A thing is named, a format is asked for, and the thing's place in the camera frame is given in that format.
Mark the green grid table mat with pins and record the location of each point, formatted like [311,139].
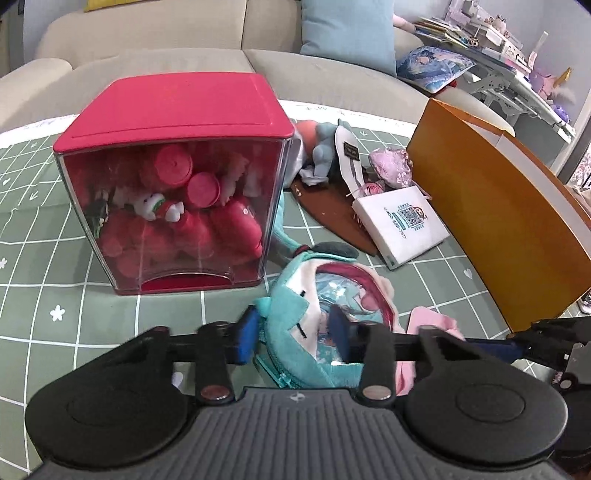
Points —
[59,311]

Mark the beige sofa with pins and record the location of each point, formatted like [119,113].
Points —
[81,53]

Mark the white shelf with toys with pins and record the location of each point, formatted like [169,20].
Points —
[512,79]

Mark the white printed small box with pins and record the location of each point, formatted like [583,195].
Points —
[402,223]

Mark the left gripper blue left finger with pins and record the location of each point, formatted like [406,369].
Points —
[246,335]

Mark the orange cardboard box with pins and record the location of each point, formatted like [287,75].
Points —
[523,230]

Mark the anime print cushion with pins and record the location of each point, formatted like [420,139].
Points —
[432,68]

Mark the brown leather piece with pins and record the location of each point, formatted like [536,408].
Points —
[330,206]

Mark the blue plush toy red ball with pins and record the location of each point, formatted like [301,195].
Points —
[322,164]

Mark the red lidded clear toy box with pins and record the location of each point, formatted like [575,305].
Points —
[175,179]

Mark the teal plush doll bag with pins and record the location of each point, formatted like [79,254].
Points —
[294,318]

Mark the pink soft cloth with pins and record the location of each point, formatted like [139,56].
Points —
[428,326]

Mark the pink brocade pouch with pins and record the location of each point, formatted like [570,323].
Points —
[394,170]

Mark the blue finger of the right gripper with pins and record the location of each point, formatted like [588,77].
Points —
[506,350]

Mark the yellow cushion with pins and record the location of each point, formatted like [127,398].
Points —
[94,5]

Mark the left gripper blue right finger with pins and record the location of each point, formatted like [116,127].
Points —
[339,325]

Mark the light blue cushion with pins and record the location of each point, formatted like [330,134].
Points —
[355,32]

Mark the silver grey cloth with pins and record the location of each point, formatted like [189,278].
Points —
[296,158]

